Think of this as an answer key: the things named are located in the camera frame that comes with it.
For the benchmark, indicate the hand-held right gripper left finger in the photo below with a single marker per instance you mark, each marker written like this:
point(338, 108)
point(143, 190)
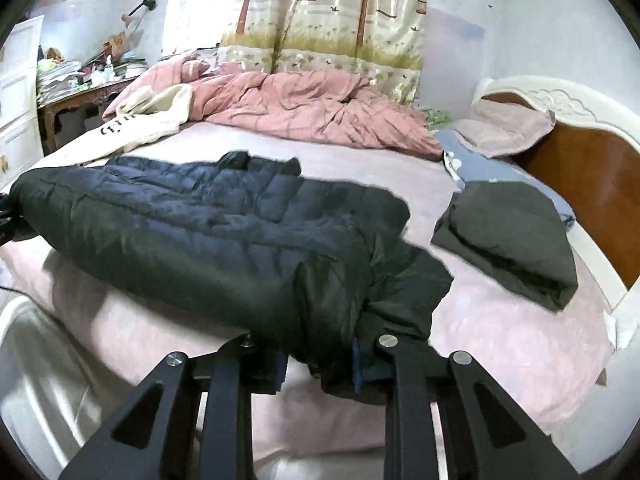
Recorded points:
point(277, 367)

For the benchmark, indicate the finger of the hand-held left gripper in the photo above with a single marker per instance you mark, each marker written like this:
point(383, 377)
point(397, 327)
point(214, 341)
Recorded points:
point(7, 215)

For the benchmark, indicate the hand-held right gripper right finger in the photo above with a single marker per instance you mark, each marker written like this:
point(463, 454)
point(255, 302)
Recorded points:
point(358, 366)

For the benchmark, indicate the black puffer jacket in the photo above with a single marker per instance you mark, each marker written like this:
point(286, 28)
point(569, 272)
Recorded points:
point(200, 230)

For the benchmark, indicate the white drawer cabinet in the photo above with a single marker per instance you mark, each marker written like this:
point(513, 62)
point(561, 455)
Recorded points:
point(20, 105)

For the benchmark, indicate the carved wooden desk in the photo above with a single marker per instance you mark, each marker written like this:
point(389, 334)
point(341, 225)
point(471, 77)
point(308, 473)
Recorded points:
point(70, 105)

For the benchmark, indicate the bed with pink sheet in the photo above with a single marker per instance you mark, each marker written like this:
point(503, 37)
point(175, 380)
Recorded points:
point(500, 330)

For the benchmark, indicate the cluttered wooden side table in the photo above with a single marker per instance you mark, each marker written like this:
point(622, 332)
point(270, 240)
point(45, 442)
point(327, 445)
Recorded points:
point(85, 72)

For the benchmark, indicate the cream hoodie with black print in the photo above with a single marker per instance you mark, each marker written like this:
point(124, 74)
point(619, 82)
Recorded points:
point(150, 120)

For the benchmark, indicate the folded dark grey garment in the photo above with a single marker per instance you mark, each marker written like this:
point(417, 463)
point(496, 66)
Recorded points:
point(510, 240)

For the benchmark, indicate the blue pillow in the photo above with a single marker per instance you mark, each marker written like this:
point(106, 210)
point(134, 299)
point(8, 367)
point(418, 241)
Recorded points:
point(475, 166)

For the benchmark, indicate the green patterned cloth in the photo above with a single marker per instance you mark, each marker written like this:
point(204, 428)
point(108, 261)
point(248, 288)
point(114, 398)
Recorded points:
point(437, 117)

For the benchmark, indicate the pink striped quilt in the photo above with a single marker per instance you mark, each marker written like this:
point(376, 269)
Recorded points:
point(310, 105)

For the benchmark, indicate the window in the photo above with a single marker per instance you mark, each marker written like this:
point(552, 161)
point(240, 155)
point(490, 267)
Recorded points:
point(192, 5)

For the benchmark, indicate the beige pink pillow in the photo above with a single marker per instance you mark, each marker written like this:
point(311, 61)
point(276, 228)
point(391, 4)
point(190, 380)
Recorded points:
point(505, 127)

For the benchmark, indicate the white and wood headboard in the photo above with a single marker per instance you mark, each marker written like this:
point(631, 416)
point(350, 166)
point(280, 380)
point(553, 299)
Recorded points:
point(590, 175)

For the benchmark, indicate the tree print curtain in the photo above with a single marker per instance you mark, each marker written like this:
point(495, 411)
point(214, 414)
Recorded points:
point(330, 25)

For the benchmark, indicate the wall lamp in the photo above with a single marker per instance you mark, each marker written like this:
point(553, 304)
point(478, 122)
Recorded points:
point(135, 12)

